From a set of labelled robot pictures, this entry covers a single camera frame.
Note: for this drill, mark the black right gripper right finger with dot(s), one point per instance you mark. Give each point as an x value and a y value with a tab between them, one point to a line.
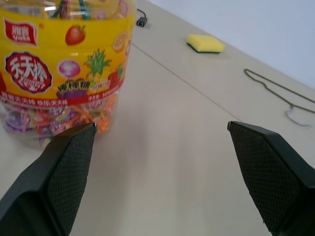
270	177

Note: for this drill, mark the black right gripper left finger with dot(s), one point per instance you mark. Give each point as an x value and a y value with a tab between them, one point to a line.
49	186

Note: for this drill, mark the clear lollipop jar yellow label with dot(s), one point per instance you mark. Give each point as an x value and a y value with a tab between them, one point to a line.
61	64

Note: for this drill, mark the yellow green sponge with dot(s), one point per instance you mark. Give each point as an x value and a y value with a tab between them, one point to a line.
205	43

